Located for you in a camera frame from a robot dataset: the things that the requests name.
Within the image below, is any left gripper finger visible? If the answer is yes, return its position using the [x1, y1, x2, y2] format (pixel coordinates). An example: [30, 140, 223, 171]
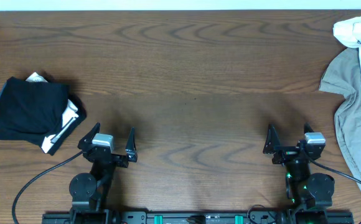
[77, 123, 100, 150]
[125, 127, 138, 162]

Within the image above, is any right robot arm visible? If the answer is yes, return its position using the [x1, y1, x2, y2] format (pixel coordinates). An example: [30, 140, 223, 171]
[263, 124, 335, 223]

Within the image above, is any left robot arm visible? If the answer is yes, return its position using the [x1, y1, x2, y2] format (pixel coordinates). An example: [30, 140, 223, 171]
[69, 123, 138, 224]

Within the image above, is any folded black white shirt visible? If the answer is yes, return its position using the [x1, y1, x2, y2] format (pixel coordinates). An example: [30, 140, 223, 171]
[13, 73, 85, 155]

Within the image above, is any grey-beige shirt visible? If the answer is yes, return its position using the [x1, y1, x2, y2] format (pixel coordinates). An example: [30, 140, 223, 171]
[319, 48, 361, 180]

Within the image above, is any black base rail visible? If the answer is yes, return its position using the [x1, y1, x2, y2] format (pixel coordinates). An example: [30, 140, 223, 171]
[42, 210, 354, 224]

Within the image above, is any left black cable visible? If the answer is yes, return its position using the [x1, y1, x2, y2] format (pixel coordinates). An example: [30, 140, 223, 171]
[11, 151, 84, 224]

